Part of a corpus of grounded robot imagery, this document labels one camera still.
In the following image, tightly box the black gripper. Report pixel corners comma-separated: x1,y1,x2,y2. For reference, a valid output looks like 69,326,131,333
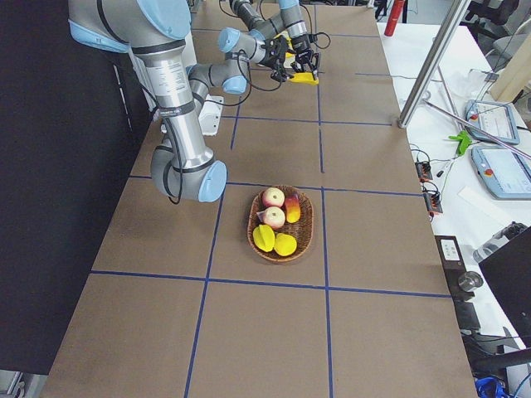
261,35,295,81
290,33,320,79

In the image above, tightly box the metal rod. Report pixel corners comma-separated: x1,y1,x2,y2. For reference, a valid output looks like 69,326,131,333
422,99,531,160

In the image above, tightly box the black electronics board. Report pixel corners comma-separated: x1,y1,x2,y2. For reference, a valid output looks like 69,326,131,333
415,161,433,182
422,190,443,216

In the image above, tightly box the orange fruit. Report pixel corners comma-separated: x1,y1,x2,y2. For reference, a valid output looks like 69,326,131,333
284,193,301,223

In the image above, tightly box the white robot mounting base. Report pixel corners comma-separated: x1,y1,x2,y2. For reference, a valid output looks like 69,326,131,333
158,94,225,136

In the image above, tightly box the brown wicker basket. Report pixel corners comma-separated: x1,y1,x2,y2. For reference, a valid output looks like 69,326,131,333
247,185,314,264

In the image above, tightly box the red fire extinguisher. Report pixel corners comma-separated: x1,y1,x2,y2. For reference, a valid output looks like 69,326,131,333
384,0,406,36

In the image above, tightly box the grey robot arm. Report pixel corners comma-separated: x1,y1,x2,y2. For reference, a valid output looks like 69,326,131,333
219,1,320,85
68,1,306,202

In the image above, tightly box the black box with label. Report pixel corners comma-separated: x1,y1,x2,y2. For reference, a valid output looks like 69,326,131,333
435,235,484,332

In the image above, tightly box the yellow starfruit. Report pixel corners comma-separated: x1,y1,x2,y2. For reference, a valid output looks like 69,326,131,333
252,224,275,252

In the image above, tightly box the green plastic clamp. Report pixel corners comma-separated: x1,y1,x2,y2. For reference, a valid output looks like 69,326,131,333
448,130,472,157

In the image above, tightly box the aluminium frame post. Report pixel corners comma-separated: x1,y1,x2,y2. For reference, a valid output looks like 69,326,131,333
397,0,470,129

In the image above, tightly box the black monitor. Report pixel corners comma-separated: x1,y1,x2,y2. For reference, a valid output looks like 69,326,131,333
480,228,530,347

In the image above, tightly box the teach pendant tablet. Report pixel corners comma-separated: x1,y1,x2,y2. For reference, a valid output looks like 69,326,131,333
470,147,530,201
464,99,520,145

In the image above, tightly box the pink white peach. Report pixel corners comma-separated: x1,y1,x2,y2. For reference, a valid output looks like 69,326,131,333
261,187,285,208

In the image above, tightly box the yellow banana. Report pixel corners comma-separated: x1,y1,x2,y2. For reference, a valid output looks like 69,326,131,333
288,72,319,86

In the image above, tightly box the yellow lemon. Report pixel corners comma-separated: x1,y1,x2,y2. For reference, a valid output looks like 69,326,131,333
274,233,298,257

